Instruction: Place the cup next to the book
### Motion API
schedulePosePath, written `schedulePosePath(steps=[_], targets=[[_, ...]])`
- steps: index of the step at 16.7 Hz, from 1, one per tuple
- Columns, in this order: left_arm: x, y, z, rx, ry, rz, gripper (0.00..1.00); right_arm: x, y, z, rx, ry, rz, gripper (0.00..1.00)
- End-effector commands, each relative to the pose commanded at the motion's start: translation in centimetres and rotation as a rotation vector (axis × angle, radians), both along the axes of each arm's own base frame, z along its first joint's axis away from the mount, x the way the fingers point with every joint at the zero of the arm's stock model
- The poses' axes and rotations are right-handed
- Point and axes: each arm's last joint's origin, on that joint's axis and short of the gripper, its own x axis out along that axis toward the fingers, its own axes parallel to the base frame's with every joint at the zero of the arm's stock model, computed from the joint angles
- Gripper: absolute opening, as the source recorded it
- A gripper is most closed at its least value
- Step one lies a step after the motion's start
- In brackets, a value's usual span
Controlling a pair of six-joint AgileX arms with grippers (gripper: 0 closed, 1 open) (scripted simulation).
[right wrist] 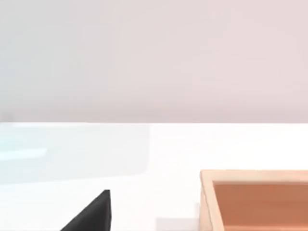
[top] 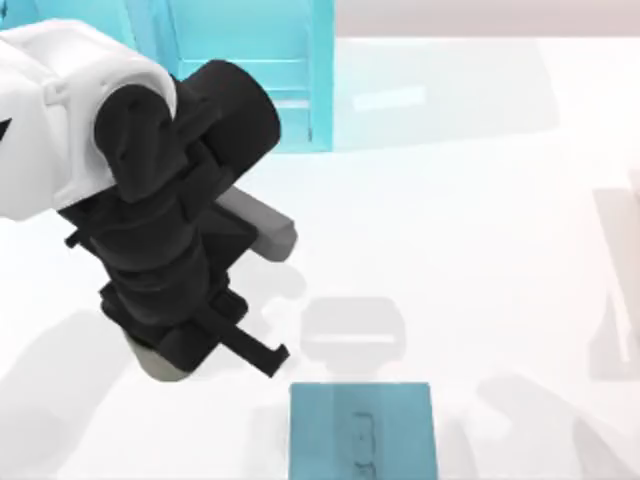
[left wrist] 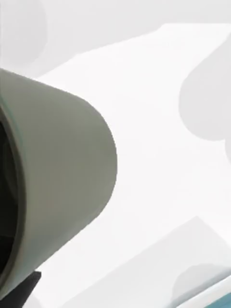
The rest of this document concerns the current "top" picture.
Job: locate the pale grey rounded box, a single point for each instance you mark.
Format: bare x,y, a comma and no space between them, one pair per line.
157,369

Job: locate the teal book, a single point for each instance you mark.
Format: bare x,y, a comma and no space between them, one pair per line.
350,430

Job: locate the grey rounded camera box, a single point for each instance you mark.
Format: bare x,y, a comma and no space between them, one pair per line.
270,235

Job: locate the light blue rack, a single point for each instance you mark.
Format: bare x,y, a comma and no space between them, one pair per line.
300,55

